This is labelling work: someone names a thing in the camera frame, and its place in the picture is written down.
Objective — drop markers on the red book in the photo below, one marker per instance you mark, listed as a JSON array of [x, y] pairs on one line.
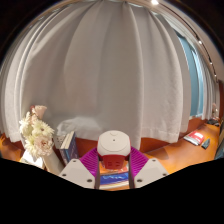
[[195, 137]]

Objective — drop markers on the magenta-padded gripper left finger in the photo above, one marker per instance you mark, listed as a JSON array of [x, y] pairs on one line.
[[75, 170]]

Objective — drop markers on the upright blue book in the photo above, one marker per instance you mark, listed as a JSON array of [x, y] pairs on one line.
[[73, 150]]

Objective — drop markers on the flat blue book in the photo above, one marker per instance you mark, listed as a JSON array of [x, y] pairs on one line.
[[115, 179]]

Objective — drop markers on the upright grey book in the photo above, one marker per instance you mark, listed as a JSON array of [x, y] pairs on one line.
[[65, 143]]

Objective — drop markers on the teal curtain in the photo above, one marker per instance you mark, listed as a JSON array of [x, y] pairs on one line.
[[192, 76]]

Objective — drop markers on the black chair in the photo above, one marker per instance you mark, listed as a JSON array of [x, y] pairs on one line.
[[220, 146]]

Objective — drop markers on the wide white curtain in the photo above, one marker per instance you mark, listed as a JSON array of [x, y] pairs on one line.
[[110, 66]]

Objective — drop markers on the ceiling lights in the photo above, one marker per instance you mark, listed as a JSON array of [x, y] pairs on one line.
[[154, 2]]

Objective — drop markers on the white and pink flower bouquet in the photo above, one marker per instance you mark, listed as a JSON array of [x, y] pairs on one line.
[[40, 130]]

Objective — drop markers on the white and red charger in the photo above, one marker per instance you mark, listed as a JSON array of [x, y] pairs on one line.
[[113, 145]]

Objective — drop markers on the narrow white curtain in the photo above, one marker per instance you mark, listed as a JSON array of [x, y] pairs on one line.
[[208, 90]]

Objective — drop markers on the small dark flat object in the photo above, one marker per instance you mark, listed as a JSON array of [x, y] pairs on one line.
[[206, 143]]

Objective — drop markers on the white ceramic vase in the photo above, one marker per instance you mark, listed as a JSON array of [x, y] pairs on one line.
[[53, 163]]

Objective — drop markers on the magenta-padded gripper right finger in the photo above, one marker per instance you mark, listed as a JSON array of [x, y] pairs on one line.
[[150, 170]]

